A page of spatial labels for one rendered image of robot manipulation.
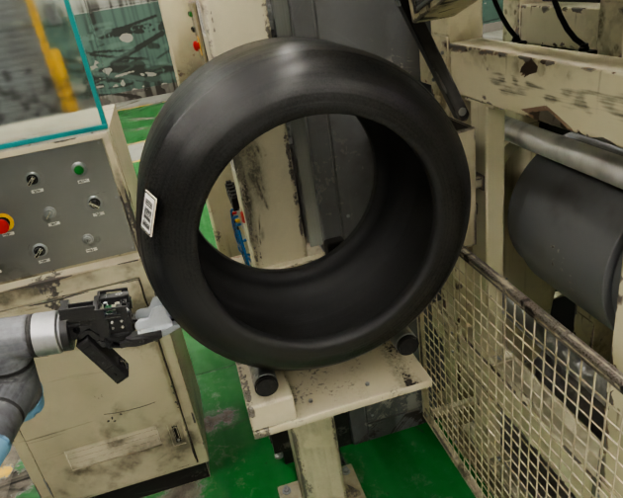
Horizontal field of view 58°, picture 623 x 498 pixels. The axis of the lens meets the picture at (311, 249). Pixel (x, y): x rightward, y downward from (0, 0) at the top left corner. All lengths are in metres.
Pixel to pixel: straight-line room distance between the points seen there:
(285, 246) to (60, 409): 0.95
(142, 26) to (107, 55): 0.74
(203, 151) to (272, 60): 0.16
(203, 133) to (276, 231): 0.54
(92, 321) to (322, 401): 0.46
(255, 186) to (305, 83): 0.48
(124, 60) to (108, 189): 8.47
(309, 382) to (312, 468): 0.61
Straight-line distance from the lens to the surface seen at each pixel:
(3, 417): 1.05
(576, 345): 0.97
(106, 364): 1.09
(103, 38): 10.07
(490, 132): 1.38
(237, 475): 2.18
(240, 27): 1.21
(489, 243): 1.49
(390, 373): 1.20
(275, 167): 1.27
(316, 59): 0.86
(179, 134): 0.85
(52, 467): 2.11
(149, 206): 0.86
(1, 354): 1.08
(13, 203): 1.70
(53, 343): 1.05
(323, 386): 1.19
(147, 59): 10.07
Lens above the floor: 1.57
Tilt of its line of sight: 26 degrees down
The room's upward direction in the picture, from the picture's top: 9 degrees counter-clockwise
